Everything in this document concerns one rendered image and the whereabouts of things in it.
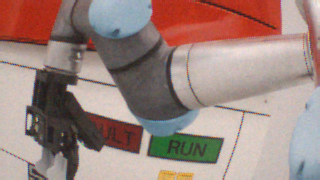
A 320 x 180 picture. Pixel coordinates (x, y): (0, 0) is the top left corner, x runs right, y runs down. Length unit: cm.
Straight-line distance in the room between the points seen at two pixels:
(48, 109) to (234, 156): 47
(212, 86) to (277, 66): 12
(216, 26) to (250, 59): 42
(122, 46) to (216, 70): 11
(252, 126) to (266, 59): 51
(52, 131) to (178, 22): 37
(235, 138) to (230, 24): 20
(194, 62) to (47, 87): 22
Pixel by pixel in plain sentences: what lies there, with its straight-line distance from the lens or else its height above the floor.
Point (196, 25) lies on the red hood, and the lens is 157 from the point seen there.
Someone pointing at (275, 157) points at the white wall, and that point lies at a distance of 321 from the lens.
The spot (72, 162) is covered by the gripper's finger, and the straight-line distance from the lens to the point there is 132.
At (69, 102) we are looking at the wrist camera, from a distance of 132.
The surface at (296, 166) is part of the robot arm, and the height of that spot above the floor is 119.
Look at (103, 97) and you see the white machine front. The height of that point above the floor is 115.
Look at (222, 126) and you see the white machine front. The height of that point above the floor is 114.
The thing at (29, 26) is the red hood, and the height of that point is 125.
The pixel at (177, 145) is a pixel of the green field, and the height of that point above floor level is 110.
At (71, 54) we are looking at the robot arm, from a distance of 129.
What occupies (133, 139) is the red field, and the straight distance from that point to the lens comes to 162.
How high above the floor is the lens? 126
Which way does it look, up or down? 3 degrees down
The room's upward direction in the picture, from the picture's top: 12 degrees clockwise
